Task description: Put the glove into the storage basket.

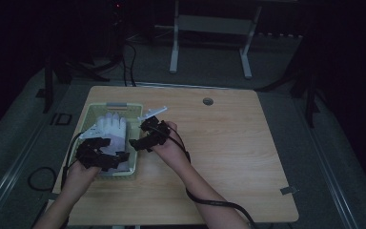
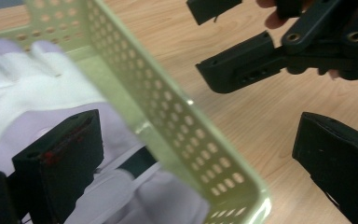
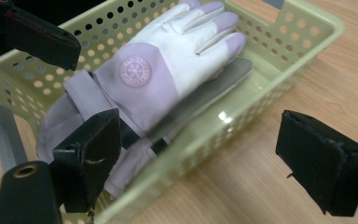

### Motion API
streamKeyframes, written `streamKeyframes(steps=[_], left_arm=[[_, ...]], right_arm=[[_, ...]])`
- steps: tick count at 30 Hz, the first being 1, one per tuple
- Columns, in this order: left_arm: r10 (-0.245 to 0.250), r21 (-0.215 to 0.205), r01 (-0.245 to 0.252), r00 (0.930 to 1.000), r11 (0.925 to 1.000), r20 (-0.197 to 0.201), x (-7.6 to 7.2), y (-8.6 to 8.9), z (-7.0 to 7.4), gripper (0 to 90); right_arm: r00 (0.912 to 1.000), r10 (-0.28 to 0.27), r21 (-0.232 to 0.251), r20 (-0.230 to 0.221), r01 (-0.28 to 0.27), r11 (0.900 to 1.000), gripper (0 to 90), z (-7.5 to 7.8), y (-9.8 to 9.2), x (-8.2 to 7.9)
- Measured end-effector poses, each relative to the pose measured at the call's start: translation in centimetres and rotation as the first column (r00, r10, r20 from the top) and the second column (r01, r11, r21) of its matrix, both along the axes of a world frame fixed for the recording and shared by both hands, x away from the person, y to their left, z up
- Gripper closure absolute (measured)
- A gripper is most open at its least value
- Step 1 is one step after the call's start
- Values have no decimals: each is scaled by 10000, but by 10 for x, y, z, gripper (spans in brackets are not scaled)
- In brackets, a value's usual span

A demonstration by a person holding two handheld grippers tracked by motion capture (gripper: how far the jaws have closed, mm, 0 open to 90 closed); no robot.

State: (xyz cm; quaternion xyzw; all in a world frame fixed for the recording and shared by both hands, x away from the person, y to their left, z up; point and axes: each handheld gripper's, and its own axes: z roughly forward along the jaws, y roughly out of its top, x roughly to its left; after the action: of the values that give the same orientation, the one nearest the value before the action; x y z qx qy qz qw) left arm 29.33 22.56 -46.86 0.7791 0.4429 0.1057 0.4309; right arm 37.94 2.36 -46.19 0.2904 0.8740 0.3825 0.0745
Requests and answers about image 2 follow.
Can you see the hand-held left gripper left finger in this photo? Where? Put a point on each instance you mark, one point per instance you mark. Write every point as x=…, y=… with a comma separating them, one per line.
x=68, y=165

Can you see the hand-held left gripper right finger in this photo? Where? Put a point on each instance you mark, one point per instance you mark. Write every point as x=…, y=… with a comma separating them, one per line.
x=338, y=161

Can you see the light green perforated plastic basket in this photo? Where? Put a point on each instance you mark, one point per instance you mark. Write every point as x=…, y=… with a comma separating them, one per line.
x=167, y=121

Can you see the lilac and grey glove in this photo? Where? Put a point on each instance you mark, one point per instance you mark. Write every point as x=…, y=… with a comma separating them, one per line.
x=28, y=93

